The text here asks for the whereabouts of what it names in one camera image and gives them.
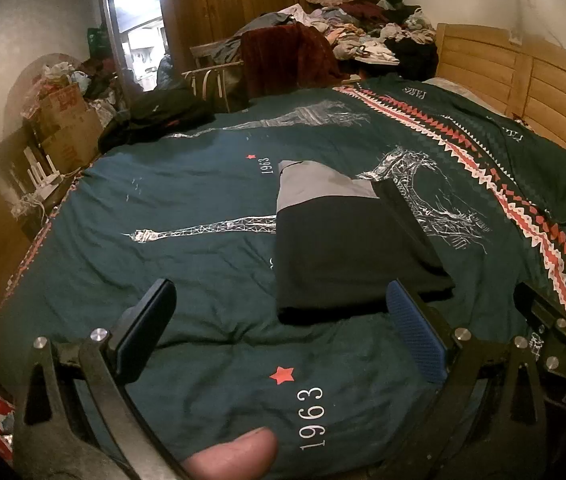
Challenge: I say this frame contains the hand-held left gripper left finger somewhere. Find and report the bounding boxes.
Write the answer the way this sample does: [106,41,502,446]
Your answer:
[13,277,178,480]

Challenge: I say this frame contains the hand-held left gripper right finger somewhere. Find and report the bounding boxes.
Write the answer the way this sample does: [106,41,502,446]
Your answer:
[385,280,548,480]

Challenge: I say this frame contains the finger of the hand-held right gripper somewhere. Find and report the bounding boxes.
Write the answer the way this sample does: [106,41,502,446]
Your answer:
[513,281,566,346]

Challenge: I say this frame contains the black and grey garment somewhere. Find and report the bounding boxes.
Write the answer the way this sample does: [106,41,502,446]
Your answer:
[274,160,456,326]

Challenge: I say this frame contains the black clothes heap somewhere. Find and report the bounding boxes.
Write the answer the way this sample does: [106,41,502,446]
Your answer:
[98,89,216,153]

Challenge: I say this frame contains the pile of mixed clothes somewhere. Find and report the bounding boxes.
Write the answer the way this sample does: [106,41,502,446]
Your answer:
[303,0,438,81]

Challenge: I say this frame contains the person's left hand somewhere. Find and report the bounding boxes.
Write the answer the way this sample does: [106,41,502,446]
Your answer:
[183,429,278,480]

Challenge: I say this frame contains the green printed blanket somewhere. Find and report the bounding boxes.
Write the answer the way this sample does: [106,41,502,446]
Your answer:
[0,74,566,476]

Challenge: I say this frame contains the wooden headboard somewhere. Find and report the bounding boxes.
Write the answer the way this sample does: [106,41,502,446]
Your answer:
[435,22,566,161]

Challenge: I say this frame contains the white wifi router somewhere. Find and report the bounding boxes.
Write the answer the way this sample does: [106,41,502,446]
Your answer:
[0,130,64,201]

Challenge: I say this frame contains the cardboard boxes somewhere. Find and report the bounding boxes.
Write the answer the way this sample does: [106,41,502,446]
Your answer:
[23,82,104,176]

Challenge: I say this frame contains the wooden chair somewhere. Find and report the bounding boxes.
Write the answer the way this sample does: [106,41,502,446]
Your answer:
[183,60,244,113]

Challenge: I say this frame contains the clutter pile of bags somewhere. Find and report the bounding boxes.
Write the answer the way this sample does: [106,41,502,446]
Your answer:
[28,55,128,111]

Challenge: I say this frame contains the green bag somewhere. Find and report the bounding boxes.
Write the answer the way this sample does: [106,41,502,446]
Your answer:
[87,27,108,61]

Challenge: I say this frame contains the dark red cloth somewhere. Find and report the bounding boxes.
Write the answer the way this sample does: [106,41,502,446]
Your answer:
[240,22,344,93]

